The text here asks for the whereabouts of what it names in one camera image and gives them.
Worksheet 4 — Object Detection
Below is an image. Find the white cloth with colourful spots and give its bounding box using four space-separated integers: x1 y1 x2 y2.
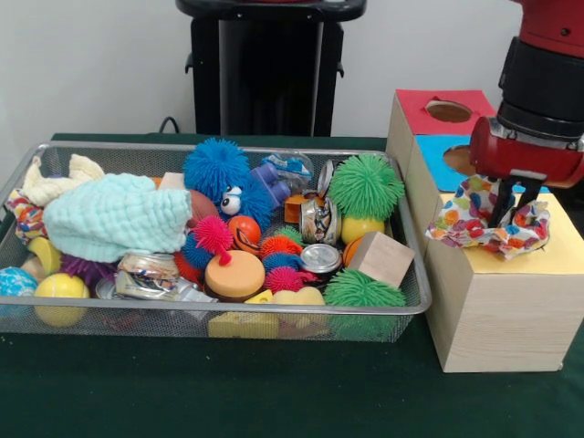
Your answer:
424 175 551 261
4 189 49 243

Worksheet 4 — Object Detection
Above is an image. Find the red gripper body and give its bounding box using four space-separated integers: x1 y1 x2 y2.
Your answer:
469 116 584 191

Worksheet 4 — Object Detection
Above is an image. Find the shallow metal mesh bin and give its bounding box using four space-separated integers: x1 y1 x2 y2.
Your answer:
0 141 433 343

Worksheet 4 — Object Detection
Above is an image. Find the mint green waffle cloth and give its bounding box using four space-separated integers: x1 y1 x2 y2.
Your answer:
43 172 193 264

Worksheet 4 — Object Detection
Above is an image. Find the green spiky rubber ball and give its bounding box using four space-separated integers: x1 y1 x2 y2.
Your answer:
323 268 408 341
328 153 406 220

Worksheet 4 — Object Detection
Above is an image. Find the plain wooden cube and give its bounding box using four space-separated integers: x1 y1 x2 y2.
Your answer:
350 231 416 289

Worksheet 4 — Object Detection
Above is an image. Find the dark green table cloth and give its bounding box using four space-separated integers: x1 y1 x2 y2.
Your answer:
0 131 584 438

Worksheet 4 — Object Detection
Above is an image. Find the light blue patterned ball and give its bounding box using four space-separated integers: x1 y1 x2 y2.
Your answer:
0 266 39 316

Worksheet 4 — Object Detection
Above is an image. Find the blue spiky toy with eyes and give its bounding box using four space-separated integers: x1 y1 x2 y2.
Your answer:
182 137 277 232

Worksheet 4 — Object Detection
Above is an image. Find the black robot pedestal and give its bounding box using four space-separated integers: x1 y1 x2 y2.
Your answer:
175 0 369 138

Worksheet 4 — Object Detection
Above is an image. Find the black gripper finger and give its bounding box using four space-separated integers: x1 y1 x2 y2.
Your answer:
516 179 545 216
490 176 517 228

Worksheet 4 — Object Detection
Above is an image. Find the wooden box with three holes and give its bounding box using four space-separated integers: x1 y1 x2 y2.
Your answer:
385 89 579 373

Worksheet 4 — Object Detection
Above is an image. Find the purple spiky rubber ball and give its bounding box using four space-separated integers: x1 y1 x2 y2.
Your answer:
59 253 118 288

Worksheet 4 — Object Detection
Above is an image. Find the cream waffle cloth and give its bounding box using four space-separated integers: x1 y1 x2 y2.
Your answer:
20 153 106 206

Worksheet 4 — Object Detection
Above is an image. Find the yellow foam ball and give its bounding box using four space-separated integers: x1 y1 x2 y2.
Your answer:
34 272 91 329

